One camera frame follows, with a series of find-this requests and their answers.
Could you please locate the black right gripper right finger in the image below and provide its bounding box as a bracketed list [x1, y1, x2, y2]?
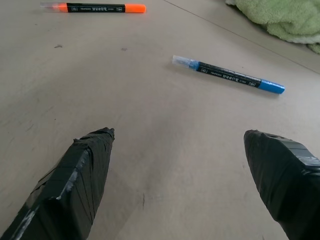
[243, 129, 320, 240]

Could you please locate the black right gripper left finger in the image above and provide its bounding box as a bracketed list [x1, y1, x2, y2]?
[0, 127, 116, 240]

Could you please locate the blue marker pen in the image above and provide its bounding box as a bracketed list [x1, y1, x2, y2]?
[172, 54, 286, 95]

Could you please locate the orange marker pen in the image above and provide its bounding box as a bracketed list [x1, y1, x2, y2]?
[39, 2, 147, 14]

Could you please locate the light green towel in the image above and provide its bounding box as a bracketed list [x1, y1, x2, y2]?
[224, 0, 320, 55]

